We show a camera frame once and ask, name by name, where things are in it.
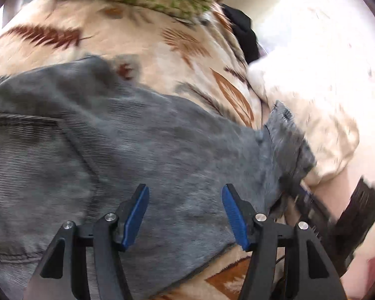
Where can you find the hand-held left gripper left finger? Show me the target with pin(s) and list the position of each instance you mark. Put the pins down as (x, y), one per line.
(135, 217)

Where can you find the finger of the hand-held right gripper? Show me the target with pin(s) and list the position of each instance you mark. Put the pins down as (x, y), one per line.
(309, 203)

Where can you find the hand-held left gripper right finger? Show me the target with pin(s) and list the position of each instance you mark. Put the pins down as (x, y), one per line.
(236, 220)

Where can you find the grey denim pants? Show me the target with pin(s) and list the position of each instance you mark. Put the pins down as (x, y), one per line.
(128, 150)

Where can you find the beige bed sheet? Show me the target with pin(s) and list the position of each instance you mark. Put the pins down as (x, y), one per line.
(337, 181)

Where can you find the white fluffy blanket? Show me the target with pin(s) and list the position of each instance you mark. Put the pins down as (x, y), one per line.
(315, 78)

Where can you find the leaf print blanket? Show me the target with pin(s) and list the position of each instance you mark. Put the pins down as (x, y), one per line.
(162, 59)

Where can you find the black cloth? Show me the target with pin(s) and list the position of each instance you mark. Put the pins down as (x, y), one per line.
(243, 34)

